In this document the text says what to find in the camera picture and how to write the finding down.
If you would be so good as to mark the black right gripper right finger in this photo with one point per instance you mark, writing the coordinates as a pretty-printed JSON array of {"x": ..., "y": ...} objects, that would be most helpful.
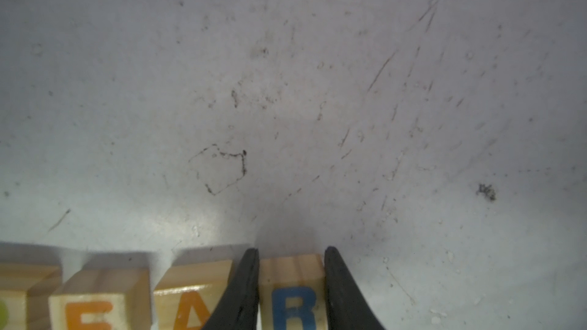
[{"x": 346, "y": 306}]

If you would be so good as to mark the wooden block orange A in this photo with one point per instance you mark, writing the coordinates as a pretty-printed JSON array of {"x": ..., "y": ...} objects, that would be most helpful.
[{"x": 187, "y": 295}]

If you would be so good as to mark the wooden block orange E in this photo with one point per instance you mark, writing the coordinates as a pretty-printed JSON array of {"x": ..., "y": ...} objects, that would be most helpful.
[{"x": 103, "y": 299}]

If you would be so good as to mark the wooden block blue R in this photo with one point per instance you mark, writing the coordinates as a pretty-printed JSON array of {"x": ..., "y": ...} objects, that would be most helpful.
[{"x": 292, "y": 293}]

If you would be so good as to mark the wooden block green P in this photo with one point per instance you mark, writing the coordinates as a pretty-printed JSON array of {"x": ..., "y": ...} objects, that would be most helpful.
[{"x": 25, "y": 290}]

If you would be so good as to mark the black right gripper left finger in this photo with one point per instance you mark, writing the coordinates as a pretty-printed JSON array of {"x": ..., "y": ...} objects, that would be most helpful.
[{"x": 238, "y": 307}]

